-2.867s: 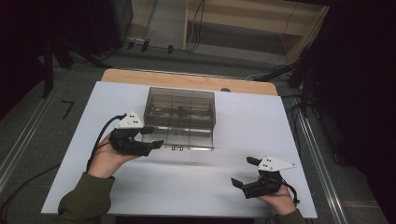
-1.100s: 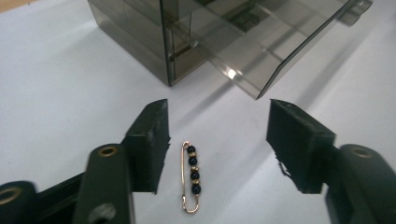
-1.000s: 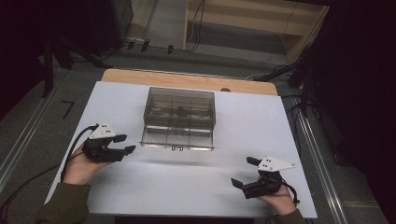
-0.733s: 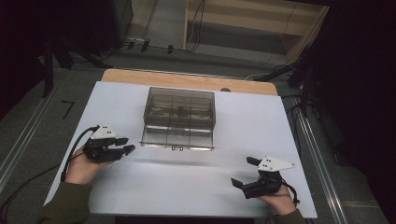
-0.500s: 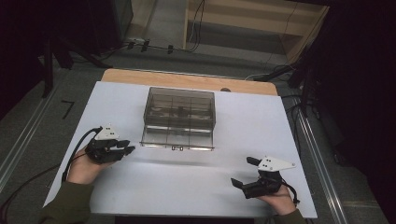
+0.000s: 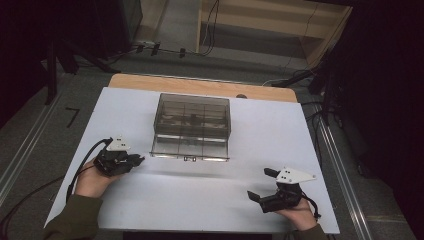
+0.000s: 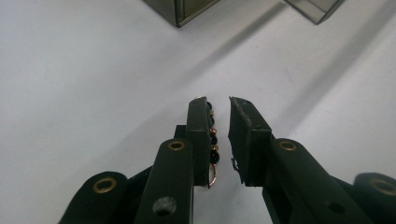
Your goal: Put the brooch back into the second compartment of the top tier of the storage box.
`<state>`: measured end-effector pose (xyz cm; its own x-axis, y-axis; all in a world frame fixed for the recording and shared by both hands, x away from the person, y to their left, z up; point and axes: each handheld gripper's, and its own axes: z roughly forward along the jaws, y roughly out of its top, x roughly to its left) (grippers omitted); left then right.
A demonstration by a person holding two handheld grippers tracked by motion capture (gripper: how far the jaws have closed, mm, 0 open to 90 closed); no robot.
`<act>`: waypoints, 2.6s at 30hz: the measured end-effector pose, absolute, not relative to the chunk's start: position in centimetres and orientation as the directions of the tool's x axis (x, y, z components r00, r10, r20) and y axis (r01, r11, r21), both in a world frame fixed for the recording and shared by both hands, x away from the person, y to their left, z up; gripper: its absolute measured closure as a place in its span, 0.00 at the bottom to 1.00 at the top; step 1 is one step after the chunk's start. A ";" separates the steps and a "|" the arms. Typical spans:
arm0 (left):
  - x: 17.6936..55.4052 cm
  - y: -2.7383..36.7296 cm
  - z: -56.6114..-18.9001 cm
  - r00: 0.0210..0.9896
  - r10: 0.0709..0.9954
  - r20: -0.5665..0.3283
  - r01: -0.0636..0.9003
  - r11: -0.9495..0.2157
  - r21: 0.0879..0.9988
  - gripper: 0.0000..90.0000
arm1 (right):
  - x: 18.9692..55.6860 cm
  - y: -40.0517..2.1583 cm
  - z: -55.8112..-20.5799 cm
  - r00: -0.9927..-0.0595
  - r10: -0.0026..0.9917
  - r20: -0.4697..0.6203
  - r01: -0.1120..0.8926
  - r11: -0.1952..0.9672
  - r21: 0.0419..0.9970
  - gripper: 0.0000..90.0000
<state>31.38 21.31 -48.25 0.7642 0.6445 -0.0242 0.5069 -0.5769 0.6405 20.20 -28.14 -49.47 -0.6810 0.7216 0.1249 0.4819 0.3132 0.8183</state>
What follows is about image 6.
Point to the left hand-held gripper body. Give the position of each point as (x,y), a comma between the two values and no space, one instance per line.
(113,160)

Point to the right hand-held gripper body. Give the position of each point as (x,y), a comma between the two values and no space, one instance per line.
(286,191)

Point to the transparent drawer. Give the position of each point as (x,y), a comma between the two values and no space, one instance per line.
(190,148)

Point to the smoky transparent drawer box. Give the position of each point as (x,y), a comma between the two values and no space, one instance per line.
(193,113)

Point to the person's right hand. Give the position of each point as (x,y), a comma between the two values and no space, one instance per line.
(300,215)

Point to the person's left hand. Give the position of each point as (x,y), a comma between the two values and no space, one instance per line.
(91,181)

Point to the white board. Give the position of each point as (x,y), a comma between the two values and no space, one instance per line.
(266,133)

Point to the wooden table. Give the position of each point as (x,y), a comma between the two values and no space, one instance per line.
(200,87)

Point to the black stand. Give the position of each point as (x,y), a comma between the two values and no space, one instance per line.
(66,60)
(325,86)

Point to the power strip with plugs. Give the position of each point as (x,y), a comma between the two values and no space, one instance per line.
(148,46)

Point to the metal floor rail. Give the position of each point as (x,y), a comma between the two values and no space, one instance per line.
(343,173)
(26,150)

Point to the wooden shelf frame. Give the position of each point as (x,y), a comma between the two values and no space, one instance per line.
(266,23)

